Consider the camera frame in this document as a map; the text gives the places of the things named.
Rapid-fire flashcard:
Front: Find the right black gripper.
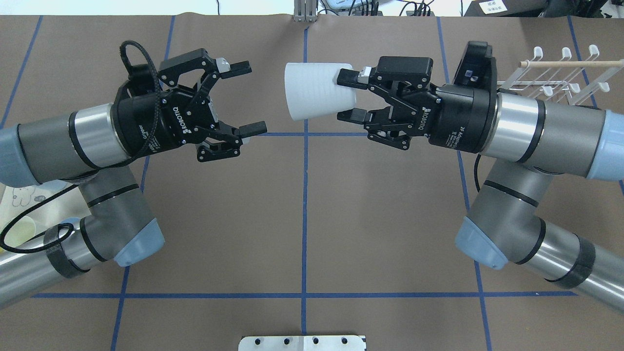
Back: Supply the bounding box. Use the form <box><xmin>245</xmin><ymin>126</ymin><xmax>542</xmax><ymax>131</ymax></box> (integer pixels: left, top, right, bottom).
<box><xmin>336</xmin><ymin>57</ymin><xmax>442</xmax><ymax>150</ymax></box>

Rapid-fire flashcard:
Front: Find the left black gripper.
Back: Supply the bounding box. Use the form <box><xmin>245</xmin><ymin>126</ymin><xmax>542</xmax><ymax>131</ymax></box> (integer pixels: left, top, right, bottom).
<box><xmin>157</xmin><ymin>49</ymin><xmax>268</xmax><ymax>162</ymax></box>

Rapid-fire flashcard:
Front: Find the white plastic cup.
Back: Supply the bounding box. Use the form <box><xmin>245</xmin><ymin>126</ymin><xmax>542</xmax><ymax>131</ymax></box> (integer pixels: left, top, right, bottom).
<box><xmin>284</xmin><ymin>62</ymin><xmax>356</xmax><ymax>121</ymax></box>

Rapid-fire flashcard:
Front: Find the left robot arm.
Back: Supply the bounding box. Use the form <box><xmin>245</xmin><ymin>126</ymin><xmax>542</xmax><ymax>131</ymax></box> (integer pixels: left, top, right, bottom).
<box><xmin>1</xmin><ymin>40</ymin><xmax>267</xmax><ymax>308</ymax></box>

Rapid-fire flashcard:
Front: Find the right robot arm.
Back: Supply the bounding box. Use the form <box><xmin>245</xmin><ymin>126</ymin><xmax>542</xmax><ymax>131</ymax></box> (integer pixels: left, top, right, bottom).
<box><xmin>337</xmin><ymin>55</ymin><xmax>623</xmax><ymax>312</ymax></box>

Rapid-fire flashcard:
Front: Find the cream cartoon tray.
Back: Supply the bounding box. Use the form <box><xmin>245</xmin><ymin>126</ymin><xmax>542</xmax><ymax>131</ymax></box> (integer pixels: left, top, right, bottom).
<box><xmin>0</xmin><ymin>180</ymin><xmax>74</xmax><ymax>252</ymax></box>

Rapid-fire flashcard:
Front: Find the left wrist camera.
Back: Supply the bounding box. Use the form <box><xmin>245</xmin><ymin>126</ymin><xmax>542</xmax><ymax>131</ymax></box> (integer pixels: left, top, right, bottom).
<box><xmin>127</xmin><ymin>64</ymin><xmax>155</xmax><ymax>97</ymax></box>

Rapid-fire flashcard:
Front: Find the aluminium frame post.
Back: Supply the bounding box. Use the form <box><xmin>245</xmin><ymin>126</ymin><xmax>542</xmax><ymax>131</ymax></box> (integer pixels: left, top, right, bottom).
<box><xmin>293</xmin><ymin>0</ymin><xmax>319</xmax><ymax>23</ymax></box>

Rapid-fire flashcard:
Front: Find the white wire cup rack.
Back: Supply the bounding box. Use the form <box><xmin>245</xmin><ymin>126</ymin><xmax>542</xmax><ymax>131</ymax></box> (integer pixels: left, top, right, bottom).
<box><xmin>497</xmin><ymin>44</ymin><xmax>624</xmax><ymax>106</ymax></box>

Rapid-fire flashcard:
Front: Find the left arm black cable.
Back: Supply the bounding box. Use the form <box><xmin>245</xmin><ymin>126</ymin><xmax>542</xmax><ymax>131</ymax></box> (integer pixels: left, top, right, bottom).
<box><xmin>0</xmin><ymin>40</ymin><xmax>166</xmax><ymax>254</ymax></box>

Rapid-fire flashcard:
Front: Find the metal base plate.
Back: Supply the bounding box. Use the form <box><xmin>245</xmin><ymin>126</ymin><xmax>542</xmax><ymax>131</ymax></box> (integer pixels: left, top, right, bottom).
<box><xmin>238</xmin><ymin>335</ymin><xmax>367</xmax><ymax>351</ymax></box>

